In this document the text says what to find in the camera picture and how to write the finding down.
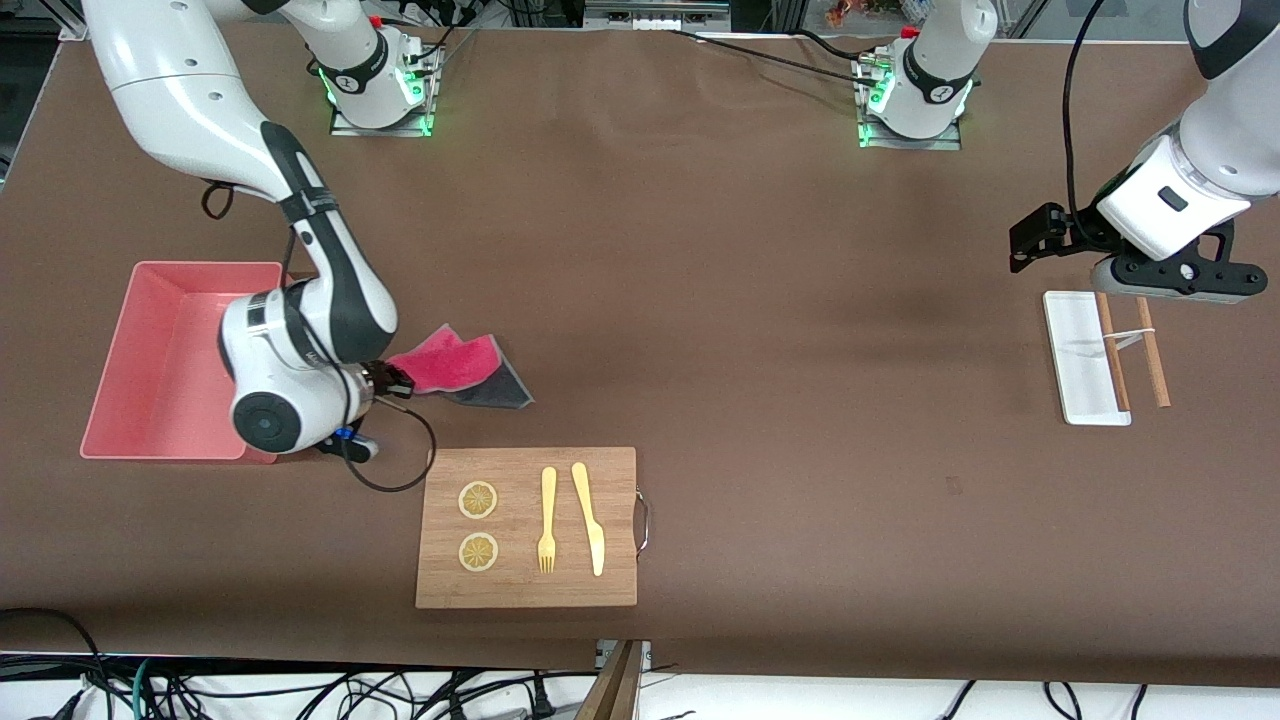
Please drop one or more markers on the yellow lemon slice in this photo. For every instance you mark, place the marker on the yellow lemon slice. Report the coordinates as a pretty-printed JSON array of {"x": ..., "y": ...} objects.
[
  {"x": 478, "y": 552},
  {"x": 478, "y": 500}
]

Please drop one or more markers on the white rubber band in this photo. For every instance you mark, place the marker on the white rubber band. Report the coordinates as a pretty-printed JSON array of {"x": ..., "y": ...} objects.
[{"x": 1140, "y": 332}]

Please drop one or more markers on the yellow plastic fork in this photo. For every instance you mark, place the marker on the yellow plastic fork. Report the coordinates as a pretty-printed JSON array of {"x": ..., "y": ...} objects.
[{"x": 548, "y": 490}]

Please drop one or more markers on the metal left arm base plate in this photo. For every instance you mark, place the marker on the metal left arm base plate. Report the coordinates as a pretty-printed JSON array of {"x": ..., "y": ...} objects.
[{"x": 910, "y": 144}]

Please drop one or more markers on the orange object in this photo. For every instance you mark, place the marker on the orange object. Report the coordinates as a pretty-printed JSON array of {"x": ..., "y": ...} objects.
[{"x": 845, "y": 12}]

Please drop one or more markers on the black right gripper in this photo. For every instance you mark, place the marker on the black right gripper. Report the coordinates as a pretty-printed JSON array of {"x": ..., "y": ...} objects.
[{"x": 384, "y": 379}]

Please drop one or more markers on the red and grey cloth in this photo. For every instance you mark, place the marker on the red and grey cloth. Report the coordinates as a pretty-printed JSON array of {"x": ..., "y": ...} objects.
[{"x": 445, "y": 365}]

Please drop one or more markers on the white rectangular tray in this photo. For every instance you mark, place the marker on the white rectangular tray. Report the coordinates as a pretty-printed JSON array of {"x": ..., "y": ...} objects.
[{"x": 1075, "y": 350}]

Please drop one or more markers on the yellow plastic knife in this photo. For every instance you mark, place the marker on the yellow plastic knife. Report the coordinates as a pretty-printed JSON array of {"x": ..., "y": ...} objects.
[{"x": 595, "y": 545}]

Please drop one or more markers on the pink plastic bin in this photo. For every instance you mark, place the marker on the pink plastic bin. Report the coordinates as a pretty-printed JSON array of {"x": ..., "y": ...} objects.
[{"x": 160, "y": 370}]

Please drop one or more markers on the aluminium corner bracket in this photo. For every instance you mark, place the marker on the aluminium corner bracket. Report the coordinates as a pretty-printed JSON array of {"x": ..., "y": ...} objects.
[{"x": 70, "y": 30}]

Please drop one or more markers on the grey metal box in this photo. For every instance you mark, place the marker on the grey metal box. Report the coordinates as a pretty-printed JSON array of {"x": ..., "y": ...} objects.
[{"x": 655, "y": 15}]

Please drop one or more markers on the wooden cutting board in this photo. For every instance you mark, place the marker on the wooden cutting board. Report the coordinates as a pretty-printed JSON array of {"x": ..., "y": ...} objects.
[{"x": 520, "y": 590}]

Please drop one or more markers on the brown wooden plank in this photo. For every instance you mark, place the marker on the brown wooden plank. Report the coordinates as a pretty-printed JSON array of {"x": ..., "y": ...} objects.
[{"x": 615, "y": 690}]

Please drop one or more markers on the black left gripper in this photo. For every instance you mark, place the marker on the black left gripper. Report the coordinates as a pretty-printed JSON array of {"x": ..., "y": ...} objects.
[{"x": 1078, "y": 232}]

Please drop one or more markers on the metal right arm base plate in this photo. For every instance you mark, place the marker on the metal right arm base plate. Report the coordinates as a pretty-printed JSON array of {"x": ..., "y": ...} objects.
[{"x": 380, "y": 132}]

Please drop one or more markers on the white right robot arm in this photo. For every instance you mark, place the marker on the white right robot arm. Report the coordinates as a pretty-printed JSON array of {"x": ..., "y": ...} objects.
[{"x": 180, "y": 100}]

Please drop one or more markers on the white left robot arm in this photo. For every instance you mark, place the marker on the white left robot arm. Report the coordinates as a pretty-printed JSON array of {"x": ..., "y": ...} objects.
[{"x": 1220, "y": 130}]

